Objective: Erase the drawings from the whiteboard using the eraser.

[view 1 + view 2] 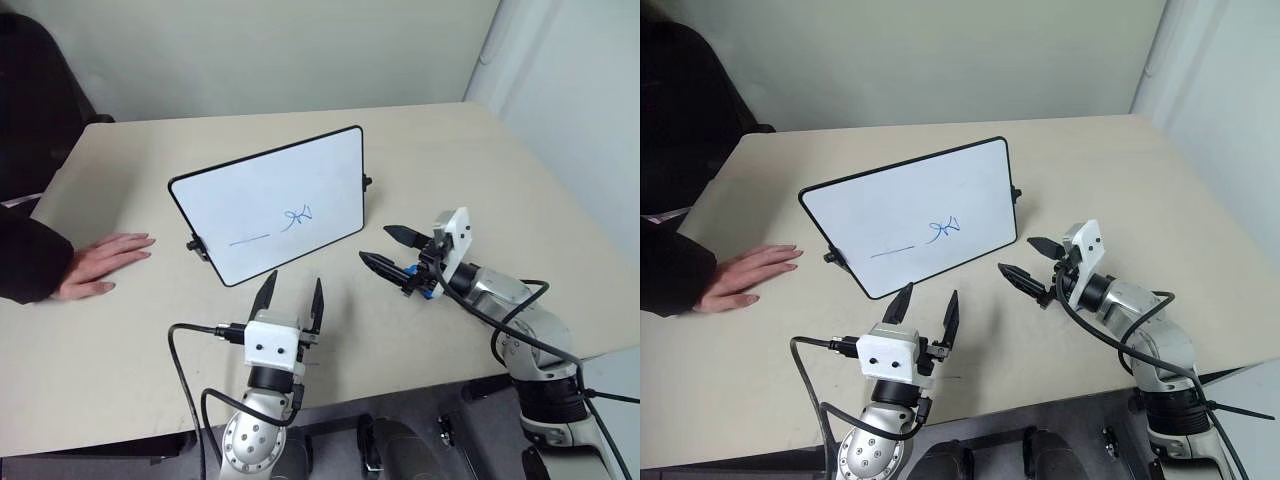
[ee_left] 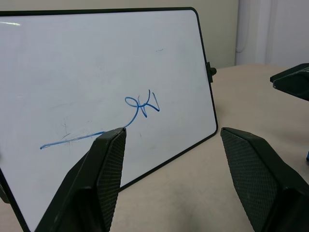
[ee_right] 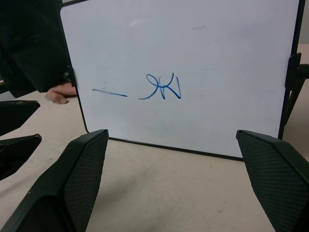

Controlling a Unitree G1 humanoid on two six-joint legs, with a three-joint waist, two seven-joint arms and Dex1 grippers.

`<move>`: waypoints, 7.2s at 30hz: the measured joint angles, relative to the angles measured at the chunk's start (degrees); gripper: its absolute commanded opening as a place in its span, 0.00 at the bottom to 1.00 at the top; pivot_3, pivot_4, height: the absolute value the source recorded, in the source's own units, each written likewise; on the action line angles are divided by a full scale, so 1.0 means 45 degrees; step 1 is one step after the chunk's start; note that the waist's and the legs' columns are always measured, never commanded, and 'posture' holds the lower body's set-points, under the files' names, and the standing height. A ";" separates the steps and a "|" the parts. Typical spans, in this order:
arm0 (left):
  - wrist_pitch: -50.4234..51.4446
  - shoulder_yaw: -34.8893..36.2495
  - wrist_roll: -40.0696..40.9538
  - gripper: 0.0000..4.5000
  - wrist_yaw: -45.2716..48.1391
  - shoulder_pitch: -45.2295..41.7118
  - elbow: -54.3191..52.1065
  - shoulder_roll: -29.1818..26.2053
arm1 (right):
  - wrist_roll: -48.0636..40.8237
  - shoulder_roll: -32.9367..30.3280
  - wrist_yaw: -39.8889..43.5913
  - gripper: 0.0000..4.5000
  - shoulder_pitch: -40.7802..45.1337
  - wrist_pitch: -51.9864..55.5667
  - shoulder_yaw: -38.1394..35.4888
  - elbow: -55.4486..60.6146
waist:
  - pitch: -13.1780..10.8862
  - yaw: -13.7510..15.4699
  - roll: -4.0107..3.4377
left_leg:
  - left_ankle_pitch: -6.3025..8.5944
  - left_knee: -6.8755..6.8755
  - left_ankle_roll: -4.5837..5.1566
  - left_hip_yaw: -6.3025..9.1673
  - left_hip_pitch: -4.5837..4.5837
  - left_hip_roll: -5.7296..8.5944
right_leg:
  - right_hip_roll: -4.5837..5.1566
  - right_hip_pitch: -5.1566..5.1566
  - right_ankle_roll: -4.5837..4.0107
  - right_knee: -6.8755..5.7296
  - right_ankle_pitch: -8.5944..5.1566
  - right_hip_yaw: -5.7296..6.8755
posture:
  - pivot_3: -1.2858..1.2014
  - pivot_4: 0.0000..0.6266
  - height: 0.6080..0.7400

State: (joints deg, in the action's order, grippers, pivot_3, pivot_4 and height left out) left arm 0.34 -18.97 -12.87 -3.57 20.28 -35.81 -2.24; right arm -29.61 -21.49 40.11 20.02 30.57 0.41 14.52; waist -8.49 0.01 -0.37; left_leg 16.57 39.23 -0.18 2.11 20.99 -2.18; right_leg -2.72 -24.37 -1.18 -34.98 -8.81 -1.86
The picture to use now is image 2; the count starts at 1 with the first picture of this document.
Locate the black whiteboard hinge knob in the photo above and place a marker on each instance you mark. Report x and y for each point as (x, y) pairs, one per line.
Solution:
(211, 71)

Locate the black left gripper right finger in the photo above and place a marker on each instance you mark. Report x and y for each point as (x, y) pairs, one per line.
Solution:
(256, 178)

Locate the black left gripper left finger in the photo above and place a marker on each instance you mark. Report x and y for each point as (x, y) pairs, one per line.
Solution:
(91, 183)

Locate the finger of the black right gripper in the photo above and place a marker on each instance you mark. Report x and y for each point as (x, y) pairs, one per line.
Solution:
(293, 81)

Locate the white board with black frame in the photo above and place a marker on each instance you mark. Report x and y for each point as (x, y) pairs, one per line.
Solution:
(96, 60)

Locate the black whiteboard stand foot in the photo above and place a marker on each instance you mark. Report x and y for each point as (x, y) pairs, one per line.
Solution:
(3, 191)

